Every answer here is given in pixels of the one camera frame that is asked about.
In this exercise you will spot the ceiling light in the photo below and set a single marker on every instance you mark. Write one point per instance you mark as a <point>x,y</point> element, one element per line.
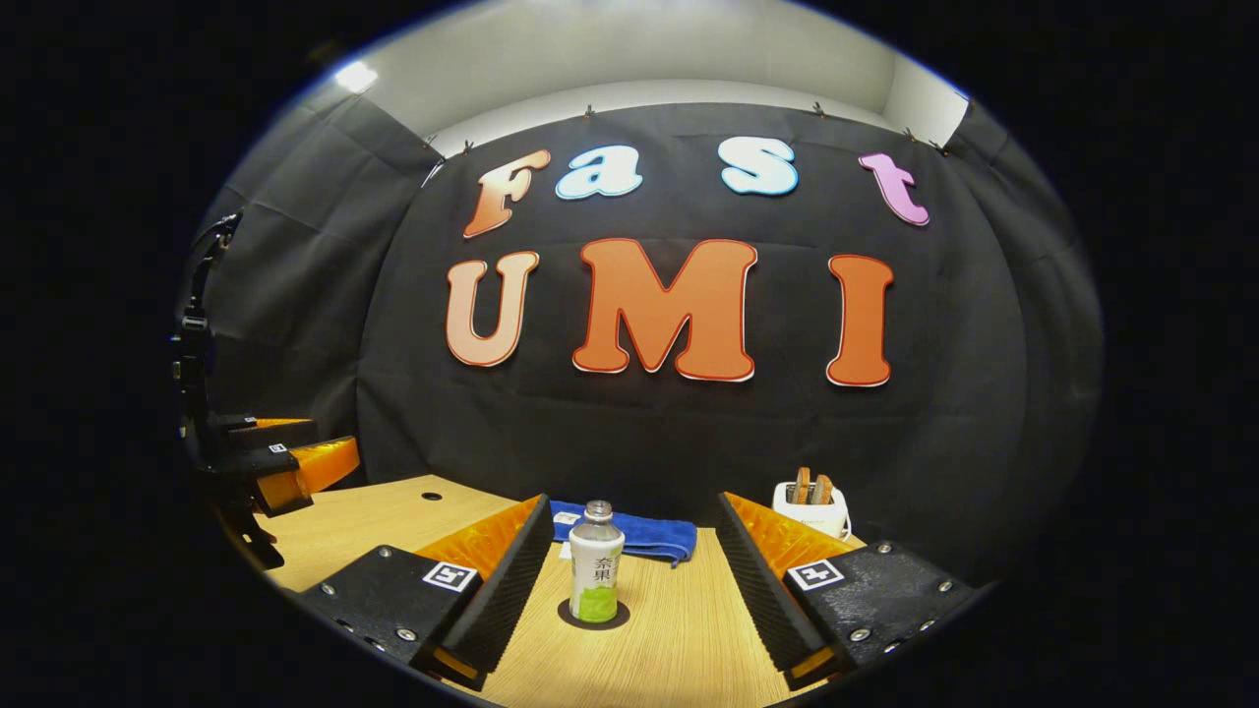
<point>356,77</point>

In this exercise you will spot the dark brown round coaster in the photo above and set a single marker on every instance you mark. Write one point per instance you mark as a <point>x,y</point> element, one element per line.
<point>620,619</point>

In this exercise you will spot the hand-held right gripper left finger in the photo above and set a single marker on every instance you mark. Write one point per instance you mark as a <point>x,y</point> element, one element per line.
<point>507,590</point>

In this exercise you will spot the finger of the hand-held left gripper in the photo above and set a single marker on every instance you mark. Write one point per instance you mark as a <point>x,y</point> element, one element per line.
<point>280,431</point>
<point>315,464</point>

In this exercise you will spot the brown toast slice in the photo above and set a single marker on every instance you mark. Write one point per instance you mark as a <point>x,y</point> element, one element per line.
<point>803,485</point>
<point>823,490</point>

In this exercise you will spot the blue folded towel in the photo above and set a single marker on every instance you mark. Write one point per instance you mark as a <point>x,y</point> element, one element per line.
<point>651,536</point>

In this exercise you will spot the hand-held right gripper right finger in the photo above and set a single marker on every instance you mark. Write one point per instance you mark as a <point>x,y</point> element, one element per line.
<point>757,590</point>

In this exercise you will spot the clear water bottle white label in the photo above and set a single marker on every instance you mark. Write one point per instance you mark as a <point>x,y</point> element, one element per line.
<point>596,565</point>

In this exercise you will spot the white toaster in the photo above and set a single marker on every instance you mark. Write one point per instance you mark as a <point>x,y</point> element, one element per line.
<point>821,518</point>

